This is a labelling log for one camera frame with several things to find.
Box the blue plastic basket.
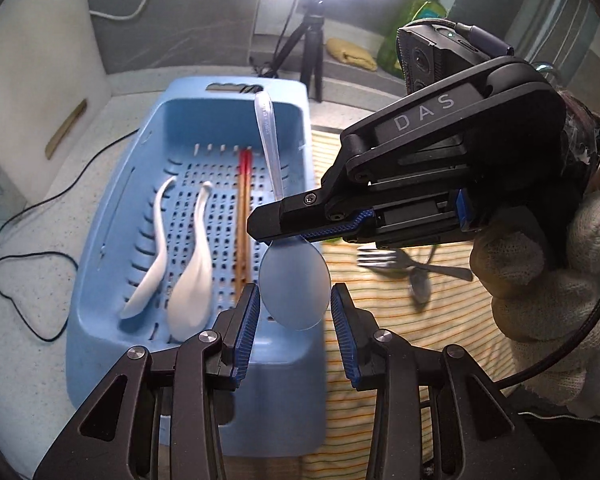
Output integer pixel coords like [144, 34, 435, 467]
[65, 76, 331, 461]

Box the person's right hand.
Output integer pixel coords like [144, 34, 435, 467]
[470, 190, 600, 407]

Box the white cutting board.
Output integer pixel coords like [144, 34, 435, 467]
[0, 0, 115, 211]

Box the yellow striped cloth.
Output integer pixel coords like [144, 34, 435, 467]
[300, 127, 531, 480]

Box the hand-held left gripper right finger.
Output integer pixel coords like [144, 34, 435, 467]
[330, 284, 563, 480]

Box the green dish soap bottle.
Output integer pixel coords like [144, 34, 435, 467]
[377, 0, 451, 81]

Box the metal spoon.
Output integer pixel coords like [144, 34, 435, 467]
[410, 245, 438, 305]

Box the yellow sponge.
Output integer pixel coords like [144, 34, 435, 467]
[326, 36, 378, 72]

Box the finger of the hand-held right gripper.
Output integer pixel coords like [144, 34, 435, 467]
[246, 187, 363, 244]
[300, 210, 381, 246]

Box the red-tipped wooden chopstick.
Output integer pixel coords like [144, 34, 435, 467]
[242, 149, 255, 291]
[234, 149, 247, 306]

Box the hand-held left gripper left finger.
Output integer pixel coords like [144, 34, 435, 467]
[32, 282, 262, 480]

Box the metal fork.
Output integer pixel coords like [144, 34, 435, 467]
[356, 246, 473, 282]

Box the white ceramic spoon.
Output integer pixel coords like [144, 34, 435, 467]
[119, 176, 177, 320]
[167, 180, 215, 337]

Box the black tripod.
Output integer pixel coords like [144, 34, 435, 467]
[267, 0, 328, 103]

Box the clear plastic spoon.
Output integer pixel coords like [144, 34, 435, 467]
[252, 91, 332, 331]

